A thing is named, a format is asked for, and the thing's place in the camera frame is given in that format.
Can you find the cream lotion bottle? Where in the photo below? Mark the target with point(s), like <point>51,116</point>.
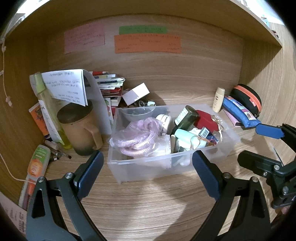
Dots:
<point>218,99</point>

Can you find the orange sticky paper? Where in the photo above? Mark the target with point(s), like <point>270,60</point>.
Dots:
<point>132,43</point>

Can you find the blue pencil case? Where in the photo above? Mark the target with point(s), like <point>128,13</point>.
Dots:
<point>240,112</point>

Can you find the blue staple box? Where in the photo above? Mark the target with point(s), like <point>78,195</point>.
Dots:
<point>206,134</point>

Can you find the red white glue stick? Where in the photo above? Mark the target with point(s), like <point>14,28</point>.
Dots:
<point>96,73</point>

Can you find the person's right hand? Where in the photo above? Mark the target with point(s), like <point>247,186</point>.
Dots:
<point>285,209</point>

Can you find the green sticky paper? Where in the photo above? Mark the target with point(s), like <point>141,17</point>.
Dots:
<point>135,29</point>

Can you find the red cloth pouch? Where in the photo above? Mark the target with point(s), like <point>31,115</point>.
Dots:
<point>205,120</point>

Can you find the pink notebook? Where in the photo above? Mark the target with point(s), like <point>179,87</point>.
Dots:
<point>234,121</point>

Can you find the stack of books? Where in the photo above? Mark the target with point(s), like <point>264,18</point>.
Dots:
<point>111,87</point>

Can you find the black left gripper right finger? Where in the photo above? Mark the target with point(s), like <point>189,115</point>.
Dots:
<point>251,220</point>

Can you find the yellow green spray bottle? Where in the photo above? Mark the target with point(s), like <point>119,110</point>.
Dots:
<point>49,112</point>

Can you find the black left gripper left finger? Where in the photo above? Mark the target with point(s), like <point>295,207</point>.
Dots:
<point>44,218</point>

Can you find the white printed paper sheet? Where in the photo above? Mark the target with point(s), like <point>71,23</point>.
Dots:
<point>67,85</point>

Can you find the teal tube with clear cap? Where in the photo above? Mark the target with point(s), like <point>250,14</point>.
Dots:
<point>183,138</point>

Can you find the small white cardboard box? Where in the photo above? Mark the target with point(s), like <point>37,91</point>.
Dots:
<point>135,94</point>

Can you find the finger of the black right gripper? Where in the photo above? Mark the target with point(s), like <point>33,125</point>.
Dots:
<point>284,132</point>
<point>260,165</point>

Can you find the clear plastic storage bin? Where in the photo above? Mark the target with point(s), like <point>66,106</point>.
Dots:
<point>139,151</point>

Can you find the clear plastic bowl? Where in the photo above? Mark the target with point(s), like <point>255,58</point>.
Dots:
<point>136,114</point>

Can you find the white pink jar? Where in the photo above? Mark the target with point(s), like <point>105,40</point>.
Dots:
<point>165,122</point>

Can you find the black orange zip pouch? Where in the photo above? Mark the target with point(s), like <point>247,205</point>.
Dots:
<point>248,98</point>

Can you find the green orange tube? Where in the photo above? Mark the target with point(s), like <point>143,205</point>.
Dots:
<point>37,168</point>

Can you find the orange book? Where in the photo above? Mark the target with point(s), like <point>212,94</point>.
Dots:
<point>37,116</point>

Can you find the dark green glass bottle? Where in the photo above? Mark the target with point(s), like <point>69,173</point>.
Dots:
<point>185,119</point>

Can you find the pink sticky paper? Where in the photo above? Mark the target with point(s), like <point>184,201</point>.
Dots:
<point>84,37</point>

